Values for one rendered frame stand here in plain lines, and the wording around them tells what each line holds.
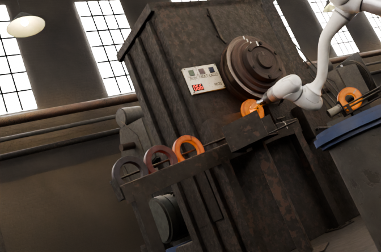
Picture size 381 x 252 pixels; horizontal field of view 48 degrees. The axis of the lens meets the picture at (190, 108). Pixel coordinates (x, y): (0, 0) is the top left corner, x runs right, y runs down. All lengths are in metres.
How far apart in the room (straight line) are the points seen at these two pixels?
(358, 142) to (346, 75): 9.48
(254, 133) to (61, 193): 6.61
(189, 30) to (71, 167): 6.05
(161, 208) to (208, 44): 1.36
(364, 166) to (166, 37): 1.78
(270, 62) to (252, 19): 0.60
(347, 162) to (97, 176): 7.58
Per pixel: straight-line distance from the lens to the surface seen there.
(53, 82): 9.29
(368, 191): 1.37
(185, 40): 2.88
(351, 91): 3.05
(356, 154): 1.36
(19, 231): 8.21
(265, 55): 2.83
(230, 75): 2.74
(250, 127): 2.14
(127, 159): 2.18
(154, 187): 2.16
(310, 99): 2.46
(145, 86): 3.14
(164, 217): 3.50
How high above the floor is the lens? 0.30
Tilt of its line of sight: 15 degrees up
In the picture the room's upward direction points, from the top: 23 degrees counter-clockwise
